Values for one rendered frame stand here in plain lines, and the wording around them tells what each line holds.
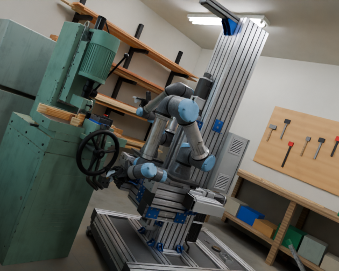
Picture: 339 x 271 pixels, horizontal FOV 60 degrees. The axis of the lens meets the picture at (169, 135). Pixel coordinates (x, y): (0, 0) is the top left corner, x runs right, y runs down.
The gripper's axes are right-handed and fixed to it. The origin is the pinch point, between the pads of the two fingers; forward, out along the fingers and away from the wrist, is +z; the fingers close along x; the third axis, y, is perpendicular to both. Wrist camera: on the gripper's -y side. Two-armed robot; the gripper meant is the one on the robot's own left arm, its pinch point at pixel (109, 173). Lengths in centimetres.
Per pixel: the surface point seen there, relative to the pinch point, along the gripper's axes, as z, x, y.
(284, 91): -22, 130, -329
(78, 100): 18, -41, -28
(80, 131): 12.7, -27.0, -10.7
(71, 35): 20, -77, -55
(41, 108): 25, -50, -7
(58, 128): 13.1, -36.7, 0.2
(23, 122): 48, -46, -5
